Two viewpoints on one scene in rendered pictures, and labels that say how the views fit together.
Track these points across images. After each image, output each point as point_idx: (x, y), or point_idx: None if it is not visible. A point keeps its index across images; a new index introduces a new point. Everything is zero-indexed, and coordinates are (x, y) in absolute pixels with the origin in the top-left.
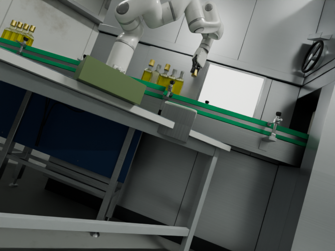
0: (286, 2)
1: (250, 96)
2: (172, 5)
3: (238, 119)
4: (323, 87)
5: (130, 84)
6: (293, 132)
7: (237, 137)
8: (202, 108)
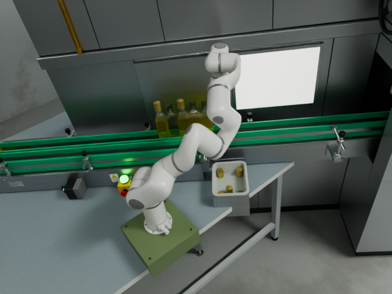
0: None
1: (304, 77)
2: (182, 170)
3: (294, 134)
4: None
5: (186, 242)
6: (366, 125)
7: (298, 153)
8: (248, 137)
